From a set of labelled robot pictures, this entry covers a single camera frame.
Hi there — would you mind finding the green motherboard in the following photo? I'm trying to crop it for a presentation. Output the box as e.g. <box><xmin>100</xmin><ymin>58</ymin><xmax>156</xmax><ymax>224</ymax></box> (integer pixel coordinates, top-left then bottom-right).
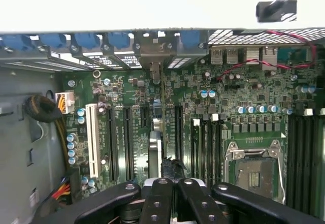
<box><xmin>59</xmin><ymin>63</ymin><xmax>325</xmax><ymax>209</ymax></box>

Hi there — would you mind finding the white PCI expansion slot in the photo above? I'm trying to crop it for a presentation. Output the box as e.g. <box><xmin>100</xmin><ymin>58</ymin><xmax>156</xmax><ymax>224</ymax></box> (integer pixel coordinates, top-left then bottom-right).
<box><xmin>85</xmin><ymin>103</ymin><xmax>101</xmax><ymax>179</ymax></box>

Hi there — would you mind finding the short black expansion slot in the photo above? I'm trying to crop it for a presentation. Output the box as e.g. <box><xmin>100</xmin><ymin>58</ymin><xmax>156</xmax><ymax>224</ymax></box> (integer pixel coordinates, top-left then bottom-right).
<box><xmin>141</xmin><ymin>106</ymin><xmax>149</xmax><ymax>128</ymax></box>

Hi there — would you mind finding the grey open PC case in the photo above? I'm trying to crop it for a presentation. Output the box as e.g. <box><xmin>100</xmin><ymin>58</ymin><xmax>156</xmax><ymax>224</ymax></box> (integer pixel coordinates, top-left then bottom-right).
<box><xmin>0</xmin><ymin>0</ymin><xmax>325</xmax><ymax>224</ymax></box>

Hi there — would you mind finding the red yellow wire bundle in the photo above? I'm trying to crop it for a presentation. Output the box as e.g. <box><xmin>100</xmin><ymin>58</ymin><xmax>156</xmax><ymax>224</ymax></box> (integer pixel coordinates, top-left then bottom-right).
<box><xmin>50</xmin><ymin>177</ymin><xmax>72</xmax><ymax>200</ymax></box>

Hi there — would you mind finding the metal CPU socket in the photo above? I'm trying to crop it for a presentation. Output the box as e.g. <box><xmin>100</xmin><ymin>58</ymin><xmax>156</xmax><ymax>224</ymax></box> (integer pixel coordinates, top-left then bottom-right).
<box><xmin>224</xmin><ymin>140</ymin><xmax>286</xmax><ymax>204</ymax></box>

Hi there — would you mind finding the teal serial port connector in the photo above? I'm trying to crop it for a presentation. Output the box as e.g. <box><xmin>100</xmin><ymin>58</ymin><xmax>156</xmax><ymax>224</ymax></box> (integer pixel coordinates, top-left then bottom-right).
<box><xmin>276</xmin><ymin>46</ymin><xmax>312</xmax><ymax>63</ymax></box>

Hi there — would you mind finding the black sleeved cable bundle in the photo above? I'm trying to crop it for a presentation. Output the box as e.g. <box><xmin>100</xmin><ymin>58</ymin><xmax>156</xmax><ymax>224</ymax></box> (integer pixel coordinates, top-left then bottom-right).
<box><xmin>24</xmin><ymin>94</ymin><xmax>63</xmax><ymax>123</ymax></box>

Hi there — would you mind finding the red black twisted wire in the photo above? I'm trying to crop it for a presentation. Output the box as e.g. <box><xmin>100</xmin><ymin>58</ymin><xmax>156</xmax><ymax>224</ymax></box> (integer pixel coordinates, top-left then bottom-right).
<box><xmin>215</xmin><ymin>29</ymin><xmax>318</xmax><ymax>81</ymax></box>

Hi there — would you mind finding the thin socket locking lever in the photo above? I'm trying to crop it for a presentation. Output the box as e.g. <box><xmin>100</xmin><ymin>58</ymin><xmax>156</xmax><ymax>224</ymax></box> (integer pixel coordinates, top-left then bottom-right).
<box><xmin>275</xmin><ymin>142</ymin><xmax>287</xmax><ymax>202</ymax></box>

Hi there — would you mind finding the white power connector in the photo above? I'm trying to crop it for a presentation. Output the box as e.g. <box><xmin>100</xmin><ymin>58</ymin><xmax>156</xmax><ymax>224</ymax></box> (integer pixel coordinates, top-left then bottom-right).
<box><xmin>54</xmin><ymin>91</ymin><xmax>76</xmax><ymax>115</ymax></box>

